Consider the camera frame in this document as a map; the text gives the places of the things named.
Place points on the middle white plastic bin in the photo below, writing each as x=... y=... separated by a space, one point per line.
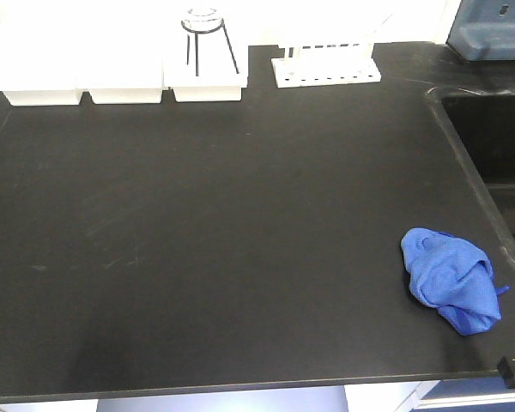
x=120 y=65

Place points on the left white plastic bin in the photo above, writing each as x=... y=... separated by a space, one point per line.
x=37 y=63

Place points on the black wire tripod stand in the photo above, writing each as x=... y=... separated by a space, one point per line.
x=211 y=53

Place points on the blue grey wall dispenser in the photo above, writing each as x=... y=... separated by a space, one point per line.
x=484 y=30

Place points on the right white plastic bin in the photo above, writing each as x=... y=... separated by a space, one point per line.
x=186 y=87

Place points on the white test tube rack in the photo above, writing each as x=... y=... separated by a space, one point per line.
x=326 y=51

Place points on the blue cloth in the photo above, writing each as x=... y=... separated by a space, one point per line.
x=454 y=277

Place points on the white plastic bin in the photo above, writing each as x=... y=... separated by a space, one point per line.
x=37 y=63
x=120 y=65
x=186 y=87

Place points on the black sink basin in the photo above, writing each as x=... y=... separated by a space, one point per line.
x=480 y=127

